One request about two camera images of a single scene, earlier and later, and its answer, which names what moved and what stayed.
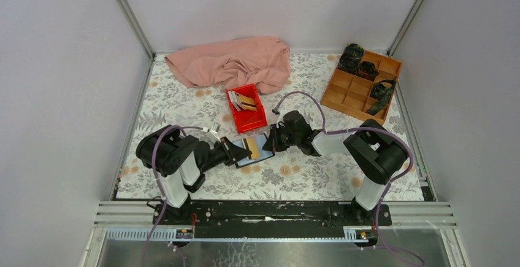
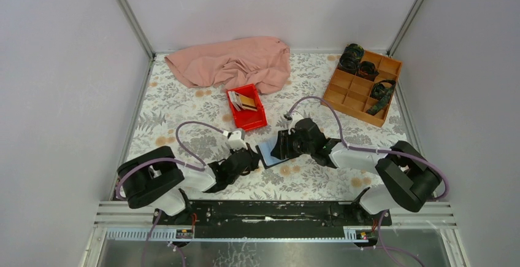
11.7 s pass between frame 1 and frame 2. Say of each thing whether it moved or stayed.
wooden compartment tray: stayed
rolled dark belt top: stayed
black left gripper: moved
